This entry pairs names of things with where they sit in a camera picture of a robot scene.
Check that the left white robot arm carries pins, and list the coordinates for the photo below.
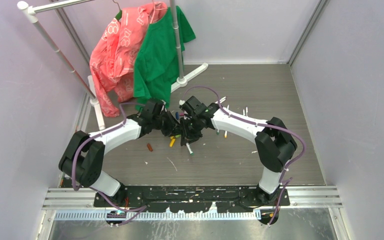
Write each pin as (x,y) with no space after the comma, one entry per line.
(84,155)

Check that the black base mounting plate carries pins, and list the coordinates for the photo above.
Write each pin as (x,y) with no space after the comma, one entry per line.
(199,199)

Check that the brown pen cap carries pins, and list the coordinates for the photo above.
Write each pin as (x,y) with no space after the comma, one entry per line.
(149,146)

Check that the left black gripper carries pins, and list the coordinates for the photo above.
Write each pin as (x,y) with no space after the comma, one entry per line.
(174,125)

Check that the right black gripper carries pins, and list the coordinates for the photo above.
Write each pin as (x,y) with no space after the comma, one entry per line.
(187,136)

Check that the yellow pen cap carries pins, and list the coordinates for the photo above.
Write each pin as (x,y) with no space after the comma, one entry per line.
(172,142)

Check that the grey clear cap marker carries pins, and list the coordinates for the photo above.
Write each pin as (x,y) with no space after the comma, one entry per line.
(189,149)

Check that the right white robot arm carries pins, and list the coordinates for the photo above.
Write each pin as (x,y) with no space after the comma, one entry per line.
(274,143)

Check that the small marker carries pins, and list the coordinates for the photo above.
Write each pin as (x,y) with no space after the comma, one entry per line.
(221,100)

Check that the pink patterned shirt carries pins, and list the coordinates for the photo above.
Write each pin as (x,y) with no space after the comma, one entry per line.
(113,58)

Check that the green t-shirt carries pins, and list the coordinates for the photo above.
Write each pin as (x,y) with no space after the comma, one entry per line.
(156,65)

